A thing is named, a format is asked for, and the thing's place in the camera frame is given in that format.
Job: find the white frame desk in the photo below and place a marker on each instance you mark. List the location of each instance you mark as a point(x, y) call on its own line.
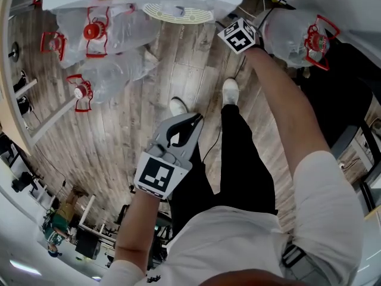
point(9, 100)

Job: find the black box case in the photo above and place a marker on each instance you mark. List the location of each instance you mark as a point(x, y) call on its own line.
point(87, 244)

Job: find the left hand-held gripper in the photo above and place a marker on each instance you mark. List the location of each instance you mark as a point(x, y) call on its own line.
point(157, 174)

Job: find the person's right forearm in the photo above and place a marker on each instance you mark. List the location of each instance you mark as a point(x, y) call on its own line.
point(282, 106)

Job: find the person's black trousers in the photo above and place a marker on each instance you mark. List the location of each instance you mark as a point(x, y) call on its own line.
point(238, 165)

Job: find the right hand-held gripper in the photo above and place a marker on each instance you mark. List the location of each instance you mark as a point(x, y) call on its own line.
point(238, 37)

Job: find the person's white right shoe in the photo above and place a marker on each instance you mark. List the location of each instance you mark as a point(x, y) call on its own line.
point(230, 91)

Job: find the person's left forearm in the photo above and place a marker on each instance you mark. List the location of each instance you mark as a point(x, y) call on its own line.
point(137, 228)

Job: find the person's white shoe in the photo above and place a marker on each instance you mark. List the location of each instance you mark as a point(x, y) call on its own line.
point(178, 106)
point(230, 91)

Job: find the cream drip tray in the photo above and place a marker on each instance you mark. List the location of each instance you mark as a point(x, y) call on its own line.
point(178, 15)

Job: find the person's white shirt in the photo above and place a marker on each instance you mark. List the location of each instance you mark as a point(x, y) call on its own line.
point(232, 243)

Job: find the person's white left shoe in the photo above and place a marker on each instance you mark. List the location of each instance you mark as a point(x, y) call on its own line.
point(178, 106)

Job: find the black office chair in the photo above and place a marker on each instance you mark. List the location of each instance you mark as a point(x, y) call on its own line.
point(333, 100)

